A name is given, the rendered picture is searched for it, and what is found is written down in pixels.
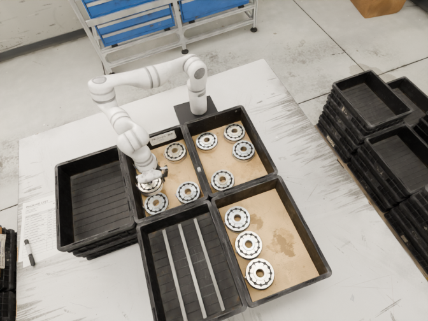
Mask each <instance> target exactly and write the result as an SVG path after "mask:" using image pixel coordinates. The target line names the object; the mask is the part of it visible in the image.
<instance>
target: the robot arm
mask: <svg viewBox="0 0 428 321"><path fill-rule="evenodd" d="M182 72H186V74H187V75H188V76H189V79H188V81H187V88H188V93H189V101H190V110H191V112H192V113H193V114H195V115H202V114H204V113H206V111H207V100H206V82H207V67H206V64H205V63H204V62H203V61H202V60H201V59H200V58H199V57H198V56H197V55H195V54H188V55H185V56H183V57H180V58H177V59H175V60H172V61H168V62H164V63H161V64H156V65H153V66H147V67H144V68H140V69H136V70H132V71H128V72H124V73H117V74H112V75H104V76H98V77H95V78H92V79H91V80H89V82H88V88H89V91H90V95H91V97H92V100H93V102H94V103H95V105H96V106H97V107H98V108H99V109H100V110H101V111H102V112H103V113H104V114H105V115H106V116H107V118H108V120H109V121H110V123H111V125H112V127H113V128H114V130H115V132H116V133H117V134H118V135H119V136H118V137H117V146H118V148H119V149H120V150H121V151H122V152H123V153H125V154H126V155H128V156H129V157H131V158H132V159H133V161H134V162H135V163H136V166H137V168H138V169H139V171H140V173H141V174H140V175H136V180H137V181H138V182H139V183H140V184H144V185H145V184H147V183H149V184H151V183H152V181H154V180H157V179H159V178H160V179H161V181H162V183H164V182H165V178H167V177H168V166H167V165H165V166H164V167H163V168H162V167H160V166H159V165H158V163H157V161H156V159H155V157H154V156H153V155H152V153H151V151H150V149H149V147H148V146H147V144H148V142H149V139H150V138H149V135H148V133H147V131H146V130H145V129H144V128H142V126H140V125H138V124H137V123H135V122H134V121H132V119H131V117H130V116H129V115H128V113H127V112H126V111H125V110H124V109H123V108H120V107H118V104H117V100H116V93H115V89H114V87H117V86H121V85H130V86H133V87H137V88H139V89H144V90H150V89H154V88H157V87H161V86H163V85H164V84H165V83H166V82H167V81H168V80H169V79H170V78H171V77H172V76H173V75H175V74H177V73H182ZM161 171H163V172H164V173H163V174H162V173H161ZM164 177H165V178H164Z"/></svg>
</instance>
